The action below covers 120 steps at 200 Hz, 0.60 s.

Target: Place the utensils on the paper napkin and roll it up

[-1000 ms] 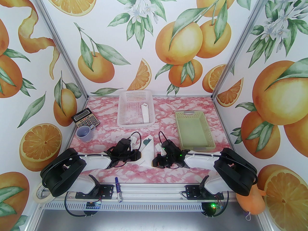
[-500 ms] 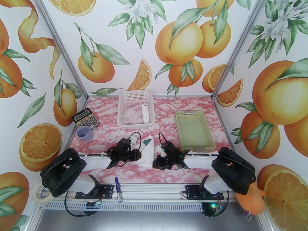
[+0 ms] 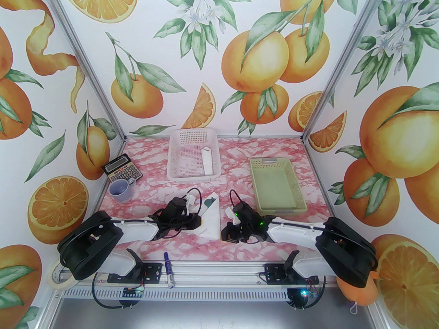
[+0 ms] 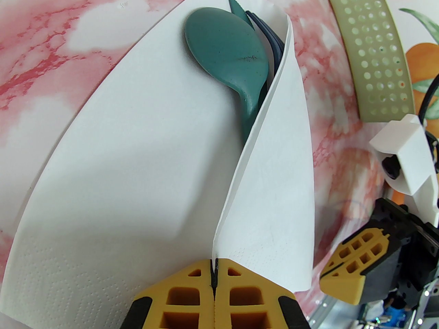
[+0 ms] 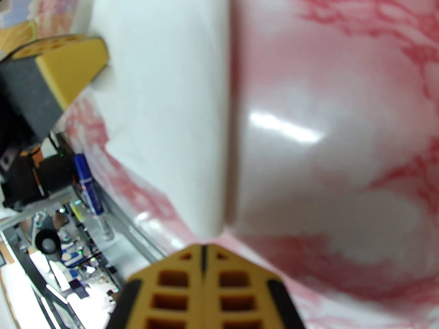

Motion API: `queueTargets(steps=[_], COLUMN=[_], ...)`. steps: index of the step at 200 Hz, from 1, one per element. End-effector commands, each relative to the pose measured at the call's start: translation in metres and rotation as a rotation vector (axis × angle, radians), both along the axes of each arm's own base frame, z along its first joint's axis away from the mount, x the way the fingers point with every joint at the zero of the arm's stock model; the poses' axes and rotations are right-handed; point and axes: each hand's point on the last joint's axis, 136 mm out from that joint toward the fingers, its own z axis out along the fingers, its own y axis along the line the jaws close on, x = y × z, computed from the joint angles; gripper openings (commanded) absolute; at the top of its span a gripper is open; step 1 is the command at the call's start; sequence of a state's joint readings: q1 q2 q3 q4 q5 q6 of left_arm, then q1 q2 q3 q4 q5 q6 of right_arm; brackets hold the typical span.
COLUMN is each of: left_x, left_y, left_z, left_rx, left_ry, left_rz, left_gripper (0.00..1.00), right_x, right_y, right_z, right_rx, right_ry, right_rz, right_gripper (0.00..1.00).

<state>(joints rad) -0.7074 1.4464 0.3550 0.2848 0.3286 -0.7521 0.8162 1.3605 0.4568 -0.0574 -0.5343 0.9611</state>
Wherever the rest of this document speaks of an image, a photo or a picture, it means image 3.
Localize white paper napkin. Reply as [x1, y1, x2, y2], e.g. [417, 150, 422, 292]
[197, 192, 221, 241]

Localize rolled white napkin bundle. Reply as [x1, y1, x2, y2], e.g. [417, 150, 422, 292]
[202, 146, 214, 176]

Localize white masking tape roll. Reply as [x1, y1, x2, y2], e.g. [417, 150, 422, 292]
[47, 261, 74, 289]

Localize pale green plastic basket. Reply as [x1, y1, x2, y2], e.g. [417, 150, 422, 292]
[250, 157, 308, 215]

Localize blue white marker pen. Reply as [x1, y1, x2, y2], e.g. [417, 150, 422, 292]
[164, 252, 175, 289]

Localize purple ceramic mug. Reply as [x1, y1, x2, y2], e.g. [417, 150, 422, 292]
[109, 178, 137, 203]

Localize white perforated plastic basket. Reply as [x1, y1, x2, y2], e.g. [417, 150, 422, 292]
[167, 128, 222, 181]

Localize black gold desk calculator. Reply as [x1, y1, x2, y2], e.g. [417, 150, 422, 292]
[102, 154, 143, 183]

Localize black electronics module with LED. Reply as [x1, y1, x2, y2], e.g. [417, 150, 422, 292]
[287, 287, 319, 310]

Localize orange plush toy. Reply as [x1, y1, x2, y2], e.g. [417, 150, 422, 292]
[336, 269, 379, 302]

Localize black left camera cable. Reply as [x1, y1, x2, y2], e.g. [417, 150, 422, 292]
[187, 188, 203, 216]

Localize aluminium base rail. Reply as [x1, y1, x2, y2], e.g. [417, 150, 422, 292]
[51, 261, 340, 301]

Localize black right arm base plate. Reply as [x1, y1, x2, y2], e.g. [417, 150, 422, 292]
[264, 264, 319, 285]

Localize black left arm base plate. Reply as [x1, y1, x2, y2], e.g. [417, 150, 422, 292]
[107, 262, 163, 284]

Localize aluminium frame post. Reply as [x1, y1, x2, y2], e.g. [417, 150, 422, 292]
[44, 0, 127, 143]
[301, 0, 394, 143]

